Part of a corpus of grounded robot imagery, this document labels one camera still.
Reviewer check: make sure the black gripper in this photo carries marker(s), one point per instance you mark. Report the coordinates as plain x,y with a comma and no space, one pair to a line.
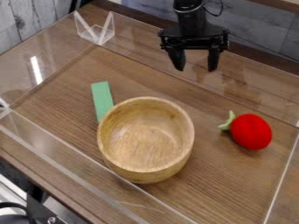
194,33

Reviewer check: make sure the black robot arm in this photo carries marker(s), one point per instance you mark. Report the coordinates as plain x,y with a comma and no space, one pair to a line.
192,5

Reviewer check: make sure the black metal stand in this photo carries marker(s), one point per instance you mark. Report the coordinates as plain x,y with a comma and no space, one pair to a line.
42,214

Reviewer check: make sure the clear acrylic corner bracket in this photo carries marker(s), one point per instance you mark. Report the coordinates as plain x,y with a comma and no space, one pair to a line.
97,34

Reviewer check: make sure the brown wooden bowl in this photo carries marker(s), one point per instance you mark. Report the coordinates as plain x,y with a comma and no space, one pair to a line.
146,136

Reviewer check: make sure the red toy strawberry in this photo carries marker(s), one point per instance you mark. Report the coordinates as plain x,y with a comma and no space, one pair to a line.
250,130

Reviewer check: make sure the green flat stick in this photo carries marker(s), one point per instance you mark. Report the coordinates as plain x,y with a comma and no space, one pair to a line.
104,100

